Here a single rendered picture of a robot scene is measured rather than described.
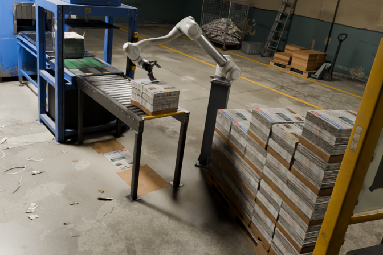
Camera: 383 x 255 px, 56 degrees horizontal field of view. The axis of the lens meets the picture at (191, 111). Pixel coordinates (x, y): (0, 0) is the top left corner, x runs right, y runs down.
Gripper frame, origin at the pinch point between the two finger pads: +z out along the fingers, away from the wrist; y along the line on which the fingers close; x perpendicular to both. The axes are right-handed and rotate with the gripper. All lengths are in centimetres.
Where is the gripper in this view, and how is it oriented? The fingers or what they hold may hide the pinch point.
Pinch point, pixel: (158, 74)
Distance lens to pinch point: 323.4
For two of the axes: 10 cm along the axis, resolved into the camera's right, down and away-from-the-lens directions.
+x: -7.7, 1.4, -6.2
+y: -1.8, 8.9, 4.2
